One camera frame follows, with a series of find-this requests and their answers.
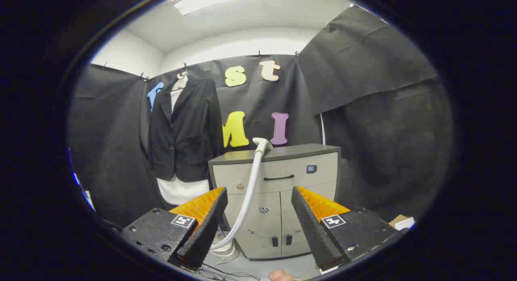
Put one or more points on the white shirt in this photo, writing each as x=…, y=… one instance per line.
x=181, y=190

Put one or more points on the cardboard box with white label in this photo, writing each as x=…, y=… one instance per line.
x=400, y=221

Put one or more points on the small cabinet display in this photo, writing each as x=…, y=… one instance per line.
x=311, y=169

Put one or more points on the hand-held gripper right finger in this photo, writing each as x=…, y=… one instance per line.
x=313, y=232

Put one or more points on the black suit jacket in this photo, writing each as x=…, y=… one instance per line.
x=190, y=131

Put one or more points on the white garment steamer base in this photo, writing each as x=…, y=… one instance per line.
x=226, y=252

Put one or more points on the white garment steamer head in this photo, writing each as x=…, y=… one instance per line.
x=261, y=145

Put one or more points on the black backdrop cloth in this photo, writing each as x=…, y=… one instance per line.
x=363, y=111

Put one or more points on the grey cabinet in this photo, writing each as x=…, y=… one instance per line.
x=299, y=184

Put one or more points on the long ceiling light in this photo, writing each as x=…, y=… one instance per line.
x=218, y=0

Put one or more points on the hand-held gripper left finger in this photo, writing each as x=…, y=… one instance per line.
x=206, y=232

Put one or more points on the beige plastic hanger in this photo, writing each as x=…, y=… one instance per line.
x=181, y=82

